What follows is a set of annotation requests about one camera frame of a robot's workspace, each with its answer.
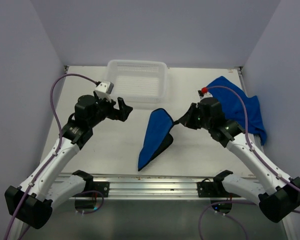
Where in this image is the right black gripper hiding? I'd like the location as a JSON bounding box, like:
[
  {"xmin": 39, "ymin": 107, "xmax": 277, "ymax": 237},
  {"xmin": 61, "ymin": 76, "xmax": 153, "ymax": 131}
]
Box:
[{"xmin": 178, "ymin": 102, "xmax": 212, "ymax": 131}]

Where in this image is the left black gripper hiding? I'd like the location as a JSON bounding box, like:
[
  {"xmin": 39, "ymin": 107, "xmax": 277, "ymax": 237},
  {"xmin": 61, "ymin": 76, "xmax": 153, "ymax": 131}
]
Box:
[{"xmin": 88, "ymin": 93, "xmax": 132, "ymax": 128}]

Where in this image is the blue towel with black trim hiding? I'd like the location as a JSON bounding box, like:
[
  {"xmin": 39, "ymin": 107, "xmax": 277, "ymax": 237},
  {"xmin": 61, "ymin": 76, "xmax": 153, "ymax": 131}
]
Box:
[{"xmin": 137, "ymin": 108, "xmax": 176, "ymax": 172}]

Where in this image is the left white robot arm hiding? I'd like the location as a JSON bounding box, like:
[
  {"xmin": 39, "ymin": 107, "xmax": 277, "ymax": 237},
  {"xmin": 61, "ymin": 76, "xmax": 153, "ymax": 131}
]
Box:
[{"xmin": 4, "ymin": 95, "xmax": 133, "ymax": 229}]

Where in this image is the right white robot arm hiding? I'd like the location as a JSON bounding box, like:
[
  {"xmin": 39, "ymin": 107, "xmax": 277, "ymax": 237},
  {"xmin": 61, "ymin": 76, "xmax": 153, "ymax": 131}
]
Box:
[{"xmin": 178, "ymin": 97, "xmax": 300, "ymax": 223}]

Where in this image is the white plastic mesh basket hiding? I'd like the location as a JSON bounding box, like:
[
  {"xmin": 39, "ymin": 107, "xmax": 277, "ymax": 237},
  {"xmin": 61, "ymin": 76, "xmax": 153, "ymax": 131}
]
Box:
[{"xmin": 104, "ymin": 59, "xmax": 168, "ymax": 104}]

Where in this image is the crumpled blue towel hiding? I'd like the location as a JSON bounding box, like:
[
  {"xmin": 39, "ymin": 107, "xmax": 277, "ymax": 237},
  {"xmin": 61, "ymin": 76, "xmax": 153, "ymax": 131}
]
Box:
[{"xmin": 207, "ymin": 76, "xmax": 267, "ymax": 145}]

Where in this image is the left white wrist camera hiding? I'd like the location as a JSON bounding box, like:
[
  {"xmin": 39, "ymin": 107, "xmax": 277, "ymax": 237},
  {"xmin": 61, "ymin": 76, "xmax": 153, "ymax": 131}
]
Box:
[{"xmin": 94, "ymin": 81, "xmax": 114, "ymax": 102}]

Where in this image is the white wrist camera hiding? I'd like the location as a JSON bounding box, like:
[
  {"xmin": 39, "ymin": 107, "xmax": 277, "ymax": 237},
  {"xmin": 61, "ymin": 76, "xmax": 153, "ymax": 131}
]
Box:
[
  {"xmin": 94, "ymin": 81, "xmax": 114, "ymax": 102},
  {"xmin": 198, "ymin": 87, "xmax": 213, "ymax": 100}
]

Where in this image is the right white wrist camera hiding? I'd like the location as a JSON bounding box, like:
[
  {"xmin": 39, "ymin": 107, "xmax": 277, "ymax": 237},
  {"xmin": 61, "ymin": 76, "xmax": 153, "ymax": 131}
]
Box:
[{"xmin": 198, "ymin": 87, "xmax": 213, "ymax": 100}]

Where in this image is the right black base bracket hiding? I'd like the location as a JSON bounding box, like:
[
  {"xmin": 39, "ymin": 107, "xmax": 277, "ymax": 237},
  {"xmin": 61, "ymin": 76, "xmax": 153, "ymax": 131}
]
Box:
[{"xmin": 196, "ymin": 178, "xmax": 218, "ymax": 198}]

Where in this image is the black base bracket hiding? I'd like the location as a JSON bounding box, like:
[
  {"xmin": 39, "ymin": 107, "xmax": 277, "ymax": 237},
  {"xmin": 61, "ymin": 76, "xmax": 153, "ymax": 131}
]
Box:
[
  {"xmin": 196, "ymin": 178, "xmax": 218, "ymax": 198},
  {"xmin": 92, "ymin": 181, "xmax": 110, "ymax": 198}
]

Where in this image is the purple cable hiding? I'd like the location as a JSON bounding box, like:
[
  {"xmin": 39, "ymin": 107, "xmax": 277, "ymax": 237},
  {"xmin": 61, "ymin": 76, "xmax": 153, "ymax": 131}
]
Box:
[
  {"xmin": 74, "ymin": 189, "xmax": 106, "ymax": 215},
  {"xmin": 198, "ymin": 201, "xmax": 260, "ymax": 240},
  {"xmin": 206, "ymin": 85, "xmax": 300, "ymax": 215},
  {"xmin": 2, "ymin": 72, "xmax": 101, "ymax": 240}
]

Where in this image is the aluminium mounting rail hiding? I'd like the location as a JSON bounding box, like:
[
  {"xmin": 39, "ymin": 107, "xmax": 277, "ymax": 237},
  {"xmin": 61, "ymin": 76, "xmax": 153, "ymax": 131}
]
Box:
[{"xmin": 52, "ymin": 174, "xmax": 283, "ymax": 201}]

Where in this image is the left black base bracket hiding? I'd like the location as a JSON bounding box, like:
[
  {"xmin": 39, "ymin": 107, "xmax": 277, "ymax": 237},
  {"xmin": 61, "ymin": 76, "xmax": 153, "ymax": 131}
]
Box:
[{"xmin": 92, "ymin": 181, "xmax": 110, "ymax": 198}]

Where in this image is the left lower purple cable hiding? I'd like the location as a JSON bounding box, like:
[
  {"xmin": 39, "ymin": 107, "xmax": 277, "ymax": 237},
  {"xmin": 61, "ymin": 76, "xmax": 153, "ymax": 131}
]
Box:
[{"xmin": 74, "ymin": 189, "xmax": 106, "ymax": 215}]

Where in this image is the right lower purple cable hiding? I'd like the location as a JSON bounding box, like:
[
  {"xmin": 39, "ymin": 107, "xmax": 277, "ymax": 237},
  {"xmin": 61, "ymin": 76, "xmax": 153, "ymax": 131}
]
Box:
[{"xmin": 198, "ymin": 201, "xmax": 260, "ymax": 240}]

